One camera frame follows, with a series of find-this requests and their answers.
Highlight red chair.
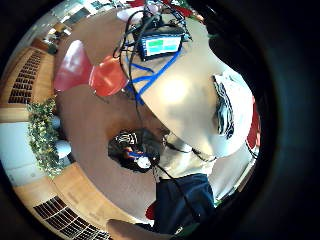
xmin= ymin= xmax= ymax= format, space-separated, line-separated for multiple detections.
xmin=88 ymin=54 xmax=130 ymax=98
xmin=247 ymin=95 xmax=262 ymax=148
xmin=53 ymin=39 xmax=95 ymax=93

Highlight blue cable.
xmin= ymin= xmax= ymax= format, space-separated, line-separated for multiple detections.
xmin=124 ymin=46 xmax=184 ymax=106

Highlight red flowers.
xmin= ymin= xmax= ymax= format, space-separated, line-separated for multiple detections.
xmin=126 ymin=0 xmax=204 ymax=22

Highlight the person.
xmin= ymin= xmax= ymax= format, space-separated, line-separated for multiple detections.
xmin=145 ymin=173 xmax=218 ymax=236

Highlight white planter pot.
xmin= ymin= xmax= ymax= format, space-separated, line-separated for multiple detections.
xmin=54 ymin=139 xmax=73 ymax=160
xmin=49 ymin=114 xmax=63 ymax=131

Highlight thin black glove cable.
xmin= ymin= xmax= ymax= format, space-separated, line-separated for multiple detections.
xmin=150 ymin=138 xmax=218 ymax=218

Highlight floor vent grille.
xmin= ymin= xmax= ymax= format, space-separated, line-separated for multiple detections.
xmin=7 ymin=49 xmax=45 ymax=105
xmin=32 ymin=195 xmax=113 ymax=240

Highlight green plant hedge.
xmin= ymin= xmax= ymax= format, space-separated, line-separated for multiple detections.
xmin=25 ymin=95 xmax=65 ymax=178

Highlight black device with screen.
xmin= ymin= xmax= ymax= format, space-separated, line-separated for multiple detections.
xmin=135 ymin=30 xmax=186 ymax=62

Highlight white black-striped cloth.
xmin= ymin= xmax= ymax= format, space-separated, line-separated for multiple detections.
xmin=211 ymin=71 xmax=255 ymax=140

